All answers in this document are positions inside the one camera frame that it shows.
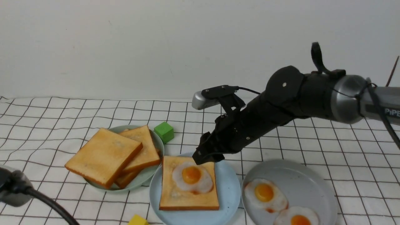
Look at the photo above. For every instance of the toast slice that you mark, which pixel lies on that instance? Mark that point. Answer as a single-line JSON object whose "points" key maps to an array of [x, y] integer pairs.
{"points": [[102, 159], [173, 199], [124, 180], [147, 156]]}

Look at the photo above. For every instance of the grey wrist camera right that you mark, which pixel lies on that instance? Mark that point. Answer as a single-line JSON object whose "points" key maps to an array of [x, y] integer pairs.
{"points": [[223, 95]]}

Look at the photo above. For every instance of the yellow cube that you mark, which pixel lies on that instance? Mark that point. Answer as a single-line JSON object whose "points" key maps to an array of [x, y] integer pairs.
{"points": [[138, 220]]}

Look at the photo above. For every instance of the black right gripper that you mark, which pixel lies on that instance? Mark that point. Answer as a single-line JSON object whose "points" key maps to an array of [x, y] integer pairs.
{"points": [[238, 129]]}

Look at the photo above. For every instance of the green cube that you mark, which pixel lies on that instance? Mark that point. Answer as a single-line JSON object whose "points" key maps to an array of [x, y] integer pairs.
{"points": [[165, 131]]}

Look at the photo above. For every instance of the pale green plate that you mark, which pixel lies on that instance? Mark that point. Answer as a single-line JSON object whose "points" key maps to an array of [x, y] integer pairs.
{"points": [[143, 177]]}

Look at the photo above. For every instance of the fried egg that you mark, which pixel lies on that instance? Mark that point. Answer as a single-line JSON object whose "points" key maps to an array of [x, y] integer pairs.
{"points": [[192, 178], [297, 215], [264, 194]]}

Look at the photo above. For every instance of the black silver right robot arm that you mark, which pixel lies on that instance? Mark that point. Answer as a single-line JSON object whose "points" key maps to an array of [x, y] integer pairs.
{"points": [[290, 95]]}

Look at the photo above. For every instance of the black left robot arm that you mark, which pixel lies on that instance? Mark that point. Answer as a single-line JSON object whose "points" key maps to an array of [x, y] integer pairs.
{"points": [[13, 183]]}

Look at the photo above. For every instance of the grey plate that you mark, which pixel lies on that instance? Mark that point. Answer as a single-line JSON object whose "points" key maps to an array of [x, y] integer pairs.
{"points": [[301, 186]]}

